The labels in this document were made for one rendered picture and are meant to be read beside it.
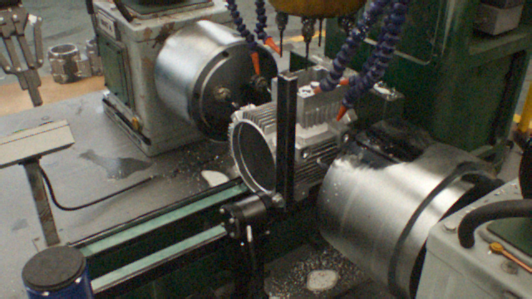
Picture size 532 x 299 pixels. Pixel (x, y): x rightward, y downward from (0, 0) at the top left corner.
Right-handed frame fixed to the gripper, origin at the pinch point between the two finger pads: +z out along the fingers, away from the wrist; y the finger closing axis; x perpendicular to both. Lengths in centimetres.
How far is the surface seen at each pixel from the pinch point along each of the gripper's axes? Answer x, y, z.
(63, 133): -3.5, 1.9, 10.6
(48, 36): 348, 84, -113
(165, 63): 3.8, 30.0, 1.0
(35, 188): 3.5, -5.6, 18.6
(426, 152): -53, 40, 34
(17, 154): -3.5, -7.3, 12.0
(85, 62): 228, 73, -56
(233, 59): -8.5, 40.0, 6.2
